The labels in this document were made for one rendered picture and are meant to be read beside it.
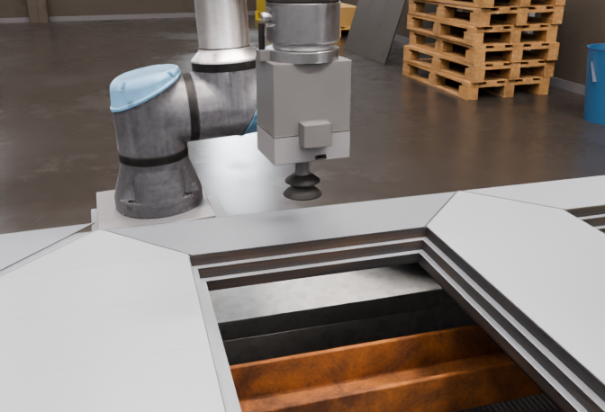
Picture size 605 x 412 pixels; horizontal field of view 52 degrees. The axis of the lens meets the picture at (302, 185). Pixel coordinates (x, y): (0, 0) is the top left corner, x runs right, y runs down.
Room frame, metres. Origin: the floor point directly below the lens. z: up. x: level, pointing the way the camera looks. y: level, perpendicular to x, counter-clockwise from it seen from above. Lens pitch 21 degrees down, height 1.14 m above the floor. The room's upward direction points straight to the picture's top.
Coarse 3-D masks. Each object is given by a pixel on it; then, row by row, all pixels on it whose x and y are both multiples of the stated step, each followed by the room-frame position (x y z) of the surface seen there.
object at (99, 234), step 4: (92, 232) 0.62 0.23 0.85; (96, 232) 0.62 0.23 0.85; (100, 232) 0.62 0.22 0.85; (104, 232) 0.62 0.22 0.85; (108, 232) 0.62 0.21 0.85; (84, 236) 0.62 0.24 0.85; (88, 236) 0.62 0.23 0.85; (92, 236) 0.62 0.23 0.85; (96, 236) 0.62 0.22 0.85; (100, 236) 0.62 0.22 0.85; (104, 236) 0.62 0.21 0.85; (108, 236) 0.62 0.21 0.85; (112, 236) 0.62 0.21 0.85; (116, 236) 0.62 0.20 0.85; (120, 236) 0.62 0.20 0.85; (124, 236) 0.62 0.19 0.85; (76, 240) 0.60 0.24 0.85; (80, 240) 0.60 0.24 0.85; (84, 240) 0.60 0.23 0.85; (88, 240) 0.60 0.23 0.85; (92, 240) 0.60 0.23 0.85; (96, 240) 0.60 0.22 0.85
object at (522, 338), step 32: (32, 256) 0.57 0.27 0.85; (192, 256) 0.57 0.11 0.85; (224, 256) 0.58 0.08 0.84; (256, 256) 0.59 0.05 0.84; (288, 256) 0.59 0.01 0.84; (320, 256) 0.60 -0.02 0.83; (352, 256) 0.61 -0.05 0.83; (384, 256) 0.61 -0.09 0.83; (416, 256) 0.62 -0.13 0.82; (448, 256) 0.59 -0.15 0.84; (224, 288) 0.56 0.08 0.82; (448, 288) 0.56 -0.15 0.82; (480, 288) 0.53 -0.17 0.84; (480, 320) 0.50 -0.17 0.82; (512, 320) 0.47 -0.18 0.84; (224, 352) 0.44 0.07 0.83; (512, 352) 0.45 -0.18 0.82; (544, 352) 0.42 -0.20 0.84; (224, 384) 0.38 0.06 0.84; (544, 384) 0.41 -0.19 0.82; (576, 384) 0.38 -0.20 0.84
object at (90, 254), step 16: (112, 240) 0.60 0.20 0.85; (128, 240) 0.60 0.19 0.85; (48, 256) 0.57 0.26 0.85; (64, 256) 0.57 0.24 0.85; (80, 256) 0.57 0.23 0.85; (96, 256) 0.57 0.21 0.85; (112, 256) 0.57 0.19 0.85; (128, 256) 0.57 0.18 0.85; (144, 256) 0.57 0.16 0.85; (160, 256) 0.57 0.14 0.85; (16, 272) 0.53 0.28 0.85; (32, 272) 0.53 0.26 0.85
